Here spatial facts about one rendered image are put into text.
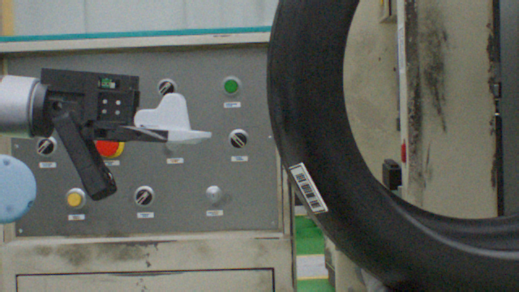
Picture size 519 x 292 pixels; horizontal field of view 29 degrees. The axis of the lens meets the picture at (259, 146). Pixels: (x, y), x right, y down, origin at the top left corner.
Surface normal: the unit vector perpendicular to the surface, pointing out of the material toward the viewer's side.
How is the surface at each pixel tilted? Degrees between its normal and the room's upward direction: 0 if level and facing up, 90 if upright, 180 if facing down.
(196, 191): 90
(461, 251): 100
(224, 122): 90
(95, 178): 88
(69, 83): 90
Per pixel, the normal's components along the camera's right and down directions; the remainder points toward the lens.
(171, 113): 0.00, 0.06
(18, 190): 0.58, 0.03
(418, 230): -0.14, 0.21
